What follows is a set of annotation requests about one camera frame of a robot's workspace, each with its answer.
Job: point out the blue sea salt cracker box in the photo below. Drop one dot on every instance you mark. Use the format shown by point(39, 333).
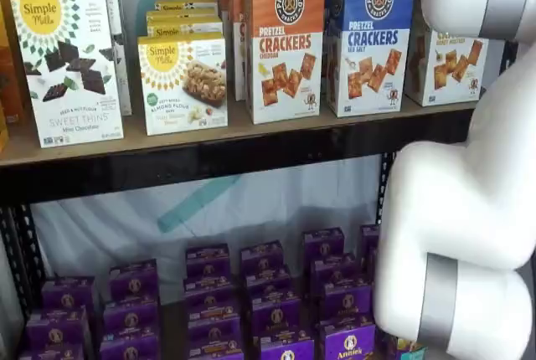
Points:
point(372, 63)

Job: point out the plain yellow snack box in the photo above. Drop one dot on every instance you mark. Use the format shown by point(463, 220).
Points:
point(3, 130)

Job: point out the Simple Mills sweet thins box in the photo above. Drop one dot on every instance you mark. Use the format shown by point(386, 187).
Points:
point(67, 83)
point(123, 63)

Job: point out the black metal shelving rack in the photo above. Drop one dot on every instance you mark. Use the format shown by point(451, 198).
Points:
point(209, 167)

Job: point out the orange brown snack box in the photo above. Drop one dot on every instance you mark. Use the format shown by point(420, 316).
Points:
point(10, 42)

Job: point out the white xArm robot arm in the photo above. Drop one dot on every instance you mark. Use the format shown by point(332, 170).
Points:
point(460, 209)

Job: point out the white fabric backdrop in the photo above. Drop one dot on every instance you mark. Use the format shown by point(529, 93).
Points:
point(104, 230)

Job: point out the brown wooden shelf board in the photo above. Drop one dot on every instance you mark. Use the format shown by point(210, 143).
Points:
point(188, 142)

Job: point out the Simple Mills almond bars box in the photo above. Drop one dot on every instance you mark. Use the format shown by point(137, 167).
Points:
point(188, 6)
point(197, 31)
point(188, 17)
point(184, 92)

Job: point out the yellow honey mustard cracker box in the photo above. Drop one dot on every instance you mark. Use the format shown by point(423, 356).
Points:
point(452, 75)

